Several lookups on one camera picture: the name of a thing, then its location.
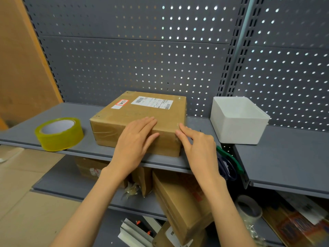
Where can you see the person's right hand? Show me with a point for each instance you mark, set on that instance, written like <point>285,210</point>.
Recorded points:
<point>200,154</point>

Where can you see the person's left hand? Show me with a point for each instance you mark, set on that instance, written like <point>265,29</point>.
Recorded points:
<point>133,149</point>

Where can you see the black scissors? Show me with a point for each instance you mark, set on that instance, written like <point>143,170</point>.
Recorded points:
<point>227,167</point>

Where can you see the brown cardboard box white labels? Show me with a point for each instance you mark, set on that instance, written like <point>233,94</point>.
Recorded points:
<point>123,118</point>

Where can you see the white plastic bin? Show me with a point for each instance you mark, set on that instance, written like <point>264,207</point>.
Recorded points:
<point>239,120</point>

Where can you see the yellow tape roll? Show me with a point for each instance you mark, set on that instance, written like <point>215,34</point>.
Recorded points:
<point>59,138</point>

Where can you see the person's right forearm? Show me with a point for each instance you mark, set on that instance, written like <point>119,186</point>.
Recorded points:
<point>226,218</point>

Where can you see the person's left forearm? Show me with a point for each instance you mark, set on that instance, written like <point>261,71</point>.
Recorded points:
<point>87,213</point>

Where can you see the cardboard box torn white sticker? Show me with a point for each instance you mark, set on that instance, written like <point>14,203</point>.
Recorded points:
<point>90,168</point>

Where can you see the cardboard box red lettering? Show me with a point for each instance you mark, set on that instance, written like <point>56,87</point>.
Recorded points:
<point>180,203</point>

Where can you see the white tape roll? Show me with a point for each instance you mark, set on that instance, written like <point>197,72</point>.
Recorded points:
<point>248,208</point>

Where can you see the cardboard box barcode label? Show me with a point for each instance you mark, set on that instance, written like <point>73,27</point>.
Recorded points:
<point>164,236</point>

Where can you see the cardboard box red blue print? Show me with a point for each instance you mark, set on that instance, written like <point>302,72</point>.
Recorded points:
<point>298,226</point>

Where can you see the white flat strips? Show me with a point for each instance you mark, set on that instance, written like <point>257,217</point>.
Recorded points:
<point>137,234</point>

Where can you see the grey perforated back panel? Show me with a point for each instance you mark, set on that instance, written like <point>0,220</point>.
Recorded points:
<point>128,53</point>
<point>288,66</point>

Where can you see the crumpled clear plastic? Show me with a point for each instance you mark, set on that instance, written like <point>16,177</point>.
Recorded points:
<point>255,232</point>

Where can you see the white paper scrap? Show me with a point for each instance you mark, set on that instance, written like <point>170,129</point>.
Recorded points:
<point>2,160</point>

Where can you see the brown wooden panel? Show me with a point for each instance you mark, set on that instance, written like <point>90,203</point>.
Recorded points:
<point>20,64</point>

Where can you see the grey slotted upright post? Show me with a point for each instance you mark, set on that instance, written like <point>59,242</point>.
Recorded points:
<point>237,46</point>
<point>43,48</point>

